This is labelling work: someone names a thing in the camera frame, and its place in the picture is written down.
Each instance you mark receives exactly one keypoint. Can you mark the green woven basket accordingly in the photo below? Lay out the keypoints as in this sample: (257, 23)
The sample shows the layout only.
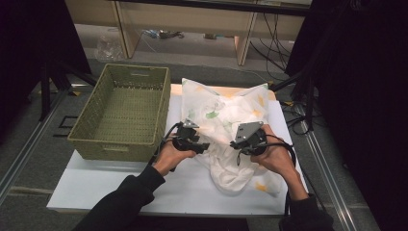
(125, 112)

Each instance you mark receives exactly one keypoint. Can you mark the person's left hand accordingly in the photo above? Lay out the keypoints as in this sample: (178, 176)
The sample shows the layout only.
(168, 157)

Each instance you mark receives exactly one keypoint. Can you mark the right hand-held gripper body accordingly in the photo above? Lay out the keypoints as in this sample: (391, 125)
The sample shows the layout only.
(250, 136)

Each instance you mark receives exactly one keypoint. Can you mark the black metal stand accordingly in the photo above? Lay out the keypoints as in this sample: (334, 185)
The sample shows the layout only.
(309, 102)
(45, 93)

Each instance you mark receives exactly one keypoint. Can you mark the white cloth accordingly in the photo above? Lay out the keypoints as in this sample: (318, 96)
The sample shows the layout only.
(231, 174)

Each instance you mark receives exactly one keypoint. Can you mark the person's dark legs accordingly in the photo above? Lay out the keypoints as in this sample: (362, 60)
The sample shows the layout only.
(192, 224)

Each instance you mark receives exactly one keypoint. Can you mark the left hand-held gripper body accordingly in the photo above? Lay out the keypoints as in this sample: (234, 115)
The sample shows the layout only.
(187, 141)

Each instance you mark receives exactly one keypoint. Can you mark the metal floor rail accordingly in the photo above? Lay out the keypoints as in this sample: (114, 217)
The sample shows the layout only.
(327, 173)
(25, 147)

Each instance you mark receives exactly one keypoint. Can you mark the clear plastic bag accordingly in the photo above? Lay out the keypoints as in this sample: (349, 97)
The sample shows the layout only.
(107, 48)

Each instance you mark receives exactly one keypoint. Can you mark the light wooden desk frame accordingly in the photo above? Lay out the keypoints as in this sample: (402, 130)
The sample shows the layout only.
(179, 17)

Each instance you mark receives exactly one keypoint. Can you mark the leaf print pillowcase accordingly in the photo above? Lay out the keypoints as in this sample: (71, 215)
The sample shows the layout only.
(200, 96)

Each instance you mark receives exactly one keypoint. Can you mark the person's right hand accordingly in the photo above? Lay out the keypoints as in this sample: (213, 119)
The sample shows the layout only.
(275, 157)

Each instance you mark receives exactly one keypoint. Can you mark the dark curtain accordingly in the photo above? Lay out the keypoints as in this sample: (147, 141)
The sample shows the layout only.
(29, 48)
(365, 96)

